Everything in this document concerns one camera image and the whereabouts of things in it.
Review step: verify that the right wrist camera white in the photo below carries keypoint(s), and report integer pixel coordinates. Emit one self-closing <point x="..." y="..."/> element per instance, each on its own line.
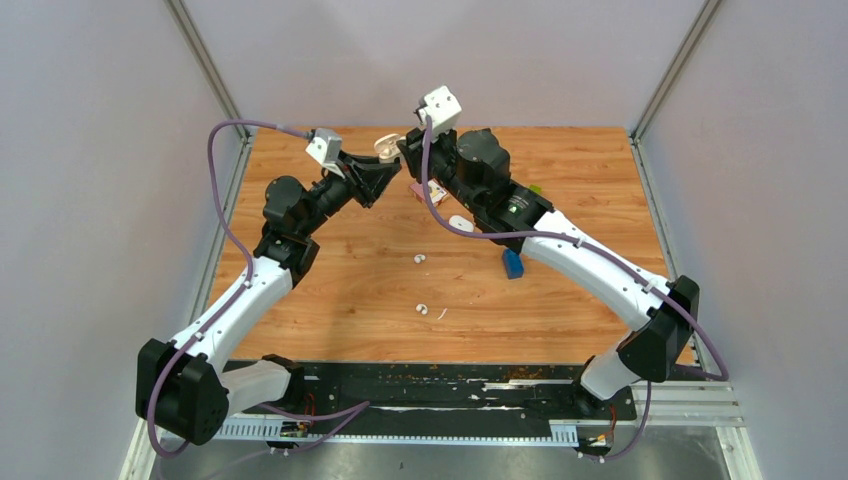
<point x="443" y="109"/>

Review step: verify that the blue building block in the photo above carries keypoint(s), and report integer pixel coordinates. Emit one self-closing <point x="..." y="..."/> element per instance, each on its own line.
<point x="513" y="265"/>

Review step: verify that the left aluminium corner post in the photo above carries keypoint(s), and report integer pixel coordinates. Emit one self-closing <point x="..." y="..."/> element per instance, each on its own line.
<point x="197" y="47"/>

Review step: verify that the aluminium corner post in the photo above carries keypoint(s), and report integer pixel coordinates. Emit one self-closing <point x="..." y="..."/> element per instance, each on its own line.
<point x="197" y="47"/>
<point x="679" y="60"/>

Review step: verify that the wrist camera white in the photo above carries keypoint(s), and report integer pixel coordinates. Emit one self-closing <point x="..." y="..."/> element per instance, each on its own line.
<point x="443" y="109"/>
<point x="324" y="147"/>

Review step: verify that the right aluminium corner post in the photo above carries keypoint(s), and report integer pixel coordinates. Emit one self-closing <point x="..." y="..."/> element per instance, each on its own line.
<point x="679" y="60"/>

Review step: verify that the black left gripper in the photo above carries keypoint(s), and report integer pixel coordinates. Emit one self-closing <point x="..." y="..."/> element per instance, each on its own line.
<point x="366" y="177"/>

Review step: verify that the white earbud charging case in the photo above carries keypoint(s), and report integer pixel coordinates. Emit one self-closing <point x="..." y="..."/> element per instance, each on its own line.
<point x="386" y="148"/>

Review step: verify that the playing card box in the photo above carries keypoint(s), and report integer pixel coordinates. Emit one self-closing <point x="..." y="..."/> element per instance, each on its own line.
<point x="434" y="192"/>

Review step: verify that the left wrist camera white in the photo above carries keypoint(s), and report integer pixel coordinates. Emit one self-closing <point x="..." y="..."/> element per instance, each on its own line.
<point x="324" y="147"/>

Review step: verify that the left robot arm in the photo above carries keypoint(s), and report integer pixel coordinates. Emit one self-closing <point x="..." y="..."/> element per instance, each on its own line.
<point x="182" y="384"/>

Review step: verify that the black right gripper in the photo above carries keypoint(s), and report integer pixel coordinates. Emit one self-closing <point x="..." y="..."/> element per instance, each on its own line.
<point x="413" y="149"/>

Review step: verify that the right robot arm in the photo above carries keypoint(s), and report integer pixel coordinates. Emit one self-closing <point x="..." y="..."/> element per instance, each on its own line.
<point x="659" y="313"/>

